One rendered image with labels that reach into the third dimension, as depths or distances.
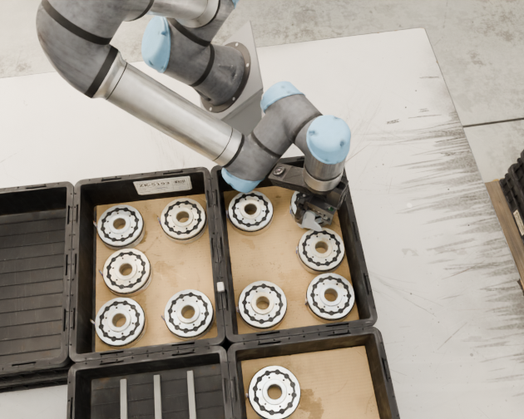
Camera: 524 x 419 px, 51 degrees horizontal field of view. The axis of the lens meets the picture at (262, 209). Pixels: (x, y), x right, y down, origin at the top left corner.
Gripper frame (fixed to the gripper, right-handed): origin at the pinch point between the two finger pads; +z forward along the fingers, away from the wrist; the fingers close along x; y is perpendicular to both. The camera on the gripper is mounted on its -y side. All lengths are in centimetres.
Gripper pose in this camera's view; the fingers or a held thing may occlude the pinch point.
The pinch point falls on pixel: (305, 214)
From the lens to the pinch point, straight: 125.3
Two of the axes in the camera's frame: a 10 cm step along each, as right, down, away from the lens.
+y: 8.7, 4.5, -2.2
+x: 5.0, -7.8, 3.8
